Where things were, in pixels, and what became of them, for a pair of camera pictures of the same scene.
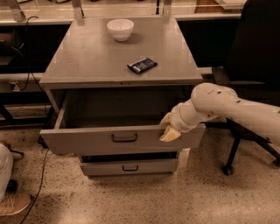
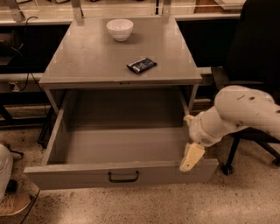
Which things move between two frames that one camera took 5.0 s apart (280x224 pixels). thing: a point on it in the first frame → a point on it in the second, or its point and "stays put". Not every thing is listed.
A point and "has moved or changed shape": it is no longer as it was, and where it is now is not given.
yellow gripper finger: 166,120 → 188,118
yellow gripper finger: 170,134 → 194,152
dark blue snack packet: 142,65 stays put
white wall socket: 16,87 stays put
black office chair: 253,71 stays put
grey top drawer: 107,121 has moved or changed shape
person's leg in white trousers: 6,169 stays put
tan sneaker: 13,203 stays put
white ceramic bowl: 121,29 stays put
